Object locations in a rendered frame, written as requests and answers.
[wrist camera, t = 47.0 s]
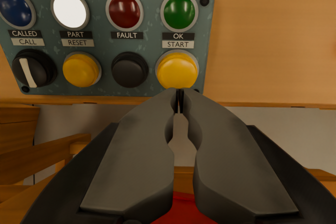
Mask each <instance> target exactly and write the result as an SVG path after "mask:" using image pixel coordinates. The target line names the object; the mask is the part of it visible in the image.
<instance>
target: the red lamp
mask: <svg viewBox="0 0 336 224"><path fill-rule="evenodd" d="M108 10H109V15H110V18H111V20H112V21H113V22H114V23H115V24H116V25H117V26H119V27H121V28H125V29H128V28H132V27H133V26H135V25H136V24H137V23H138V21H139V19H140V14H141V12H140V8H139V5H138V3H137V2H136V1H135V0H111V2H110V4H109V8H108Z"/></svg>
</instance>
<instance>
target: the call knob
mask: <svg viewBox="0 0 336 224"><path fill-rule="evenodd" d="M12 72H13V74H14V76H15V77H16V78H17V79H18V80H19V81H20V82H21V83H22V84H24V85H26V86H28V87H30V88H40V87H44V86H45V85H47V84H48V83H49V82H50V81H51V80H52V78H53V75H54V72H53V68H52V66H51V64H50V63H49V62H48V61H47V60H46V59H45V58H44V57H43V56H41V55H39V54H37V53H34V52H24V53H22V54H20V55H18V56H16V57H15V58H14V59H13V61H12Z"/></svg>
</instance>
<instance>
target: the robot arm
mask: <svg viewBox="0 0 336 224"><path fill-rule="evenodd" d="M178 102H179V110H180V114H183V115H184V116H185V117H186V119H187V120H188V133H187V137H188V139H189V140H190V141H191V142H192V143H193V145H194V146H195V148H196V150H197V152H196V155H195V163H194V171H193V179H192V185H193V192H194V199H195V205H196V207H197V209H198V210H199V211H200V212H201V213H202V214H204V215H205V216H207V217H208V218H210V219H212V220H213V221H215V222H216V223H218V224H336V198H335V197H334V196H333V194H332V193H331V192H330V191H329V190H328V189H327V188H326V187H325V186H324V185H323V184H322V183H321V182H320V181H319V180H318V179H317V178H316V177H314V176H313V175H312V174H311V173H310V172H309V171H308V170H307V169H305V168H304V167H303V166H302V165H301V164H300V163H298V162H297V161H296V160H295V159H294V158H292V157H291V156H290V155H289V154H288V153H287V152H285V151H284V150H283V149H282V148H281V147H279V146H278V145H277V144H276V143H275V142H274V141H272V140H271V139H270V138H269V137H268V136H266V135H265V134H264V133H263V132H262V131H261V130H259V129H258V128H257V127H256V126H255V125H246V124H245V123H244V122H243V121H242V120H241V119H240V118H238V117H237V116H236V115H235V114H234V113H232V112H231V111H230V110H228V109H227V108H225V107H224V106H222V105H220V104H219V103H217V102H215V101H213V100H211V99H210V98H208V97H206V96H204V95H202V94H200V93H199V92H197V91H195V90H193V89H191V88H189V87H183V88H174V87H170V88H168V89H166V90H164V91H162V92H161V93H159V94H157V95H155V96H153V97H152V98H150V99H148V100H146V101H144V102H143V103H141V104H139V105H138V106H136V107H135V108H133V109H132V110H131V111H129V112H128V113H127V114H126V115H125V116H124V117H122V118H121V119H120V120H119V121H118V122H111V123H110V124H109V125H108V126H107V127H106V128H105V129H104V130H102V131H101V132H100V133H99V134H98V135H97V136H96V137H95V138H94V139H93V140H92V141H91V142H90V143H88V144H87V145H86V146H85V147H84V148H83V149H82V150H81V151H80V152H79V153H78V154H77V155H76V156H75V157H73V158H72V159H71V160H70V161H69V162H68V163H67V164H66V165H65V166H64V167H63V168H62V169H61V170H60V171H59V172H58V173H57V174H56V175H55V176H54V177H53V178H52V179H51V181H50V182H49V183H48V184H47V185H46V186H45V188H44V189H43V190H42V191H41V193H40V194H39V195H38V197H37V198H36V199H35V201H34V202H33V204H32V205H31V206H30V208H29V209H28V211H27V212H26V214H25V216H24V217H23V219H22V220H21V222H20V224H150V223H152V222H153V221H155V220H157V219H158V218H160V217H161V216H163V215H164V214H166V213H167V212H169V211H170V209H171V208H172V205H173V189H174V161H175V155H174V152H173V151H172V150H171V148H170V147H169V145H168V143H169V142H170V141H171V139H172V138H173V125H174V115H175V114H177V113H178Z"/></svg>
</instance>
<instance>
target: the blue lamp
mask: <svg viewBox="0 0 336 224"><path fill-rule="evenodd" d="M0 12H1V14H2V15H3V17H4V18H5V19H6V20H7V21H8V22H9V23H11V24H13V25H15V26H18V27H24V26H27V25H28V24H29V23H30V22H31V20H32V12H31V9H30V7H29V5H28V4H27V3H26V1H25V0H0Z"/></svg>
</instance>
